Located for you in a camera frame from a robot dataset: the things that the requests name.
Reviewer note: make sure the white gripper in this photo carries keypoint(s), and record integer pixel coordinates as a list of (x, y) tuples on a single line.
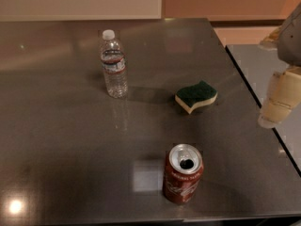
[(292, 42)]

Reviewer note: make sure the clear plastic water bottle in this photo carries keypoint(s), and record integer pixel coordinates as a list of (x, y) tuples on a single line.
[(113, 61)]

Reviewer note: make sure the green and yellow sponge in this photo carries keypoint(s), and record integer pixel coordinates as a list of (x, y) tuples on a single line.
[(196, 96)]

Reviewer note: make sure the grey side table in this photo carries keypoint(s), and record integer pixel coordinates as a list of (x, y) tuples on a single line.
[(257, 66)]

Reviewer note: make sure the red soda can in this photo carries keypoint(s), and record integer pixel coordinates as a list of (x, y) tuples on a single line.
[(183, 169)]

